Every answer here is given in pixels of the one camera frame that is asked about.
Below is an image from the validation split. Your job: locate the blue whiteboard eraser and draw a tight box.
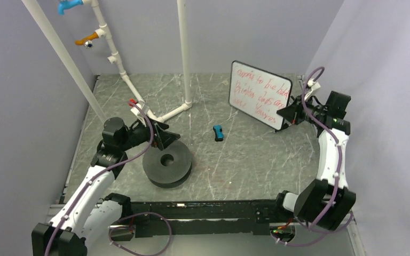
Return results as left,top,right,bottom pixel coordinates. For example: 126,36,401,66
212,125,224,142

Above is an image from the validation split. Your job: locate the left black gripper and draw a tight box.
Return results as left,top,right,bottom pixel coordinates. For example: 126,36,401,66
119,114,179,151

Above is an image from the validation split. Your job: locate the white PVC pipe frame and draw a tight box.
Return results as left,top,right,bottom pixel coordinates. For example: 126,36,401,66
22,1,193,122

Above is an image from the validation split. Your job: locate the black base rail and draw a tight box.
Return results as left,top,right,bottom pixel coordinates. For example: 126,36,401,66
113,199,293,238

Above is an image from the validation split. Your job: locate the blue faucet handle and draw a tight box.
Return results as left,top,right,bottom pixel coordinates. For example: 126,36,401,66
57,0,84,15

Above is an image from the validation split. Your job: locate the black foam ring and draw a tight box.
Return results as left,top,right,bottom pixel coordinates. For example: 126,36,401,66
142,140,193,189

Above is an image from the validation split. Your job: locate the black framed whiteboard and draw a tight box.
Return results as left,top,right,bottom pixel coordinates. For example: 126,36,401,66
228,60,293,131

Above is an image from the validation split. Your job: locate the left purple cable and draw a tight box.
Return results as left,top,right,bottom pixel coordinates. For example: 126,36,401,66
44,102,173,256

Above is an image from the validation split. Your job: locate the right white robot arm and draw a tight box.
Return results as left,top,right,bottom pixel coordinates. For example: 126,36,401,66
273,91,356,231

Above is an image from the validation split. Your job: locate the orange faucet handle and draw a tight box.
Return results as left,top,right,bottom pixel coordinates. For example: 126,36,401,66
75,32,100,48

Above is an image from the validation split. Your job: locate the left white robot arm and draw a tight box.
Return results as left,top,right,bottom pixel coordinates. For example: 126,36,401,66
31,117,180,255

